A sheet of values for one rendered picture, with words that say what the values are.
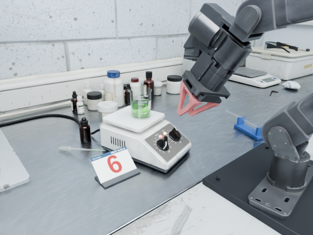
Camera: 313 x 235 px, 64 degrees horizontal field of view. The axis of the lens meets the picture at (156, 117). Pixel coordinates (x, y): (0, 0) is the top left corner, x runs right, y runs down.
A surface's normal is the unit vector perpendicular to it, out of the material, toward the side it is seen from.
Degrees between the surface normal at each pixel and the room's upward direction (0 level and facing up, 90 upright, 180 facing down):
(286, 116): 91
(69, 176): 0
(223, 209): 0
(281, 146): 91
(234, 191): 2
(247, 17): 91
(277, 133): 91
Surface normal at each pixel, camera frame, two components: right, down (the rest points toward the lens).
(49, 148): 0.03, -0.92
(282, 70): -0.80, 0.27
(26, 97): 0.64, 0.31
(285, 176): -0.51, 0.33
